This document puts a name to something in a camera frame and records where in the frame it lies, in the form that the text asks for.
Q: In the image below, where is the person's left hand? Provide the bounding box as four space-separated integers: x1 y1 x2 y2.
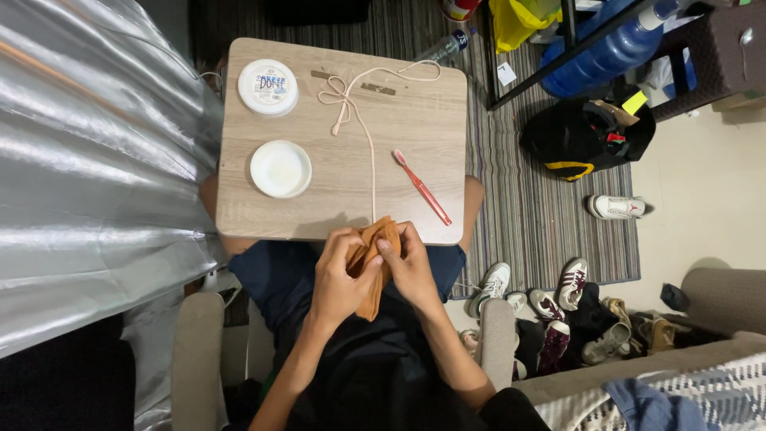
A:
310 227 384 328

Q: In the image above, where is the patterned white blanket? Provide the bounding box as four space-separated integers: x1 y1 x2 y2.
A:
534 352 766 431

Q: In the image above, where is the black backpack with yellow trim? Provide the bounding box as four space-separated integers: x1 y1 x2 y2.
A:
519 95 658 183

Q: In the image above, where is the blue cloth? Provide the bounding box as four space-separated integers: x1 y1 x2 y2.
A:
602 378 708 431

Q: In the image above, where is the red toothbrush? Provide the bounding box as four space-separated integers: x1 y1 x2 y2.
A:
393 149 453 227

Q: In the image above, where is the metal spoon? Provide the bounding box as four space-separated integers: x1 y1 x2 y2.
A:
740 28 755 82

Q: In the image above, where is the large blue water jug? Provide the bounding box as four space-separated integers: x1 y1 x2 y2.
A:
540 0 681 100

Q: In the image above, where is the red can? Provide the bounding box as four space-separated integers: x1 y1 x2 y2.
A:
439 0 483 24

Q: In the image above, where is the striped rug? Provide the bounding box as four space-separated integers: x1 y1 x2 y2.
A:
190 0 642 301

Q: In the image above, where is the black metal rack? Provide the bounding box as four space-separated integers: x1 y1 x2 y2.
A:
484 0 662 112

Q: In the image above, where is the shiny silver sheet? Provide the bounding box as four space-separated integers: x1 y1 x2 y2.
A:
0 0 227 361

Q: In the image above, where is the grey chair armrest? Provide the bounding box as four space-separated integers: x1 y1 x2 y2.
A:
170 291 227 431
478 297 518 393

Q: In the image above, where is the grey sofa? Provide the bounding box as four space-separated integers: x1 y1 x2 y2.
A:
513 267 766 431

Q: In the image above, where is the white tub with printed lid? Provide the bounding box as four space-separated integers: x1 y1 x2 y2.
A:
237 58 300 119

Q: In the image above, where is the person's right hand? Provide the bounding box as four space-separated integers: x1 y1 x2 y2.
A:
376 221 444 314

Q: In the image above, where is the brown wicker stool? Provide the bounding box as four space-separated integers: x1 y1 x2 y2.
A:
651 0 766 122

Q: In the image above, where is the pale pink cord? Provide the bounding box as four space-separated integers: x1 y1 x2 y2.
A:
317 60 443 225

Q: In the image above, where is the yellow plastic bag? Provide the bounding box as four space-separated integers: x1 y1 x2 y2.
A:
488 0 564 55

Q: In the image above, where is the wooden lap table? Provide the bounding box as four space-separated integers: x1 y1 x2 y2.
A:
215 37 469 247

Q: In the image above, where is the dark crumpled cloth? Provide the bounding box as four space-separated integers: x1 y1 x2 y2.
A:
659 283 691 312

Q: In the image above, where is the pile of shoes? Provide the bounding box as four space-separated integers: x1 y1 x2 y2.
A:
460 257 678 382

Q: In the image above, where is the white sneaker with red mark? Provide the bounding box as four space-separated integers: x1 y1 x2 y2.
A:
586 193 655 221

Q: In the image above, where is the orange cloth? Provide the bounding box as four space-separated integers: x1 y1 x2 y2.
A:
345 216 402 323

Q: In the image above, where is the clear plastic water bottle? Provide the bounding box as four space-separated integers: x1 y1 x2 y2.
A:
412 28 478 64

